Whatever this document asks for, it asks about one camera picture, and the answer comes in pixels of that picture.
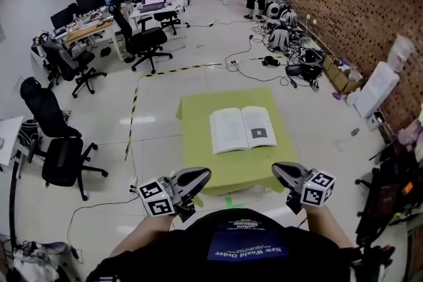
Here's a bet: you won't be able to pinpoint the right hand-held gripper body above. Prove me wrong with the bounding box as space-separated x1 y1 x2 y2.
286 169 336 214

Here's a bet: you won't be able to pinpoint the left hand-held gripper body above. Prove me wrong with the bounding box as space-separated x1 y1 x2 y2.
137 176 196 222

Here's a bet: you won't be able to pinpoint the thick blue-covered book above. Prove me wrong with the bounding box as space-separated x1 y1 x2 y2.
209 106 278 155

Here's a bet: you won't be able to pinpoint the person's right forearm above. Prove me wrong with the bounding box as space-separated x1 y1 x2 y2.
305 206 354 250

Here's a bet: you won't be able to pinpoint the person's left forearm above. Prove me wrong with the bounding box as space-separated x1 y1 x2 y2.
108 214 173 258

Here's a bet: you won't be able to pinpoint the green tablecloth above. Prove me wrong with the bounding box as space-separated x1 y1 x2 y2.
174 87 297 197

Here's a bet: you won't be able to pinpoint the green floor tape mark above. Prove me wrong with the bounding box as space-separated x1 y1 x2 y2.
224 194 244 209

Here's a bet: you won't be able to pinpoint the clear plastic bottle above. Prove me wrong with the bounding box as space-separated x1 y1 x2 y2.
335 127 360 152

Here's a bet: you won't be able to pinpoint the person's black printed t-shirt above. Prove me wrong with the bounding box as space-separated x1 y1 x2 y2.
85 207 364 282

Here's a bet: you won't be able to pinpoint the black office chair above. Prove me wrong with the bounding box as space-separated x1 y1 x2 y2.
153 11 191 36
41 39 107 98
110 5 173 74
20 77 108 201
355 158 423 242

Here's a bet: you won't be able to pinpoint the yellow-black hazard tape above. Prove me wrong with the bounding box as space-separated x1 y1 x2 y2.
124 63 222 161

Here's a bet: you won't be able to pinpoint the black equipment bundle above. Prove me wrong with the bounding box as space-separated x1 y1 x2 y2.
286 62 323 83

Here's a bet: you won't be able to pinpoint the cardboard box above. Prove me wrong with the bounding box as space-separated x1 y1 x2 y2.
322 54 364 95

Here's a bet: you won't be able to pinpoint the hanging clothes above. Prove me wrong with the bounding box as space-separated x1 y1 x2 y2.
396 118 423 162

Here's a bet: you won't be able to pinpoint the white water dispenser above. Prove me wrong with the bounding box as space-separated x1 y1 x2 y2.
355 61 401 119

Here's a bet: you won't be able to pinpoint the pile of backpacks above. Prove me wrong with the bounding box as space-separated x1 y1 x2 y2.
265 0 300 54

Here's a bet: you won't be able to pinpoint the black curved pole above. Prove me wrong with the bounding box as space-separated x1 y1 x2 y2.
9 168 19 248

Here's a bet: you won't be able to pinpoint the clear water dispenser bottle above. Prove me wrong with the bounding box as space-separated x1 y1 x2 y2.
387 34 416 72

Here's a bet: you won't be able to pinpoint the small white desk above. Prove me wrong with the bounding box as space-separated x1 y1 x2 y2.
0 115 26 169

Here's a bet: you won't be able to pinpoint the wooden-top desk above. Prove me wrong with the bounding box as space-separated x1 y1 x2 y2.
62 19 125 62

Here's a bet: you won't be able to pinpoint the black computer monitor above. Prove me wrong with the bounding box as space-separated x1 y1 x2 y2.
76 0 106 14
50 3 79 29

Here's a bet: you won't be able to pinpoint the black power cable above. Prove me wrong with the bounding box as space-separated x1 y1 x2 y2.
67 190 139 262

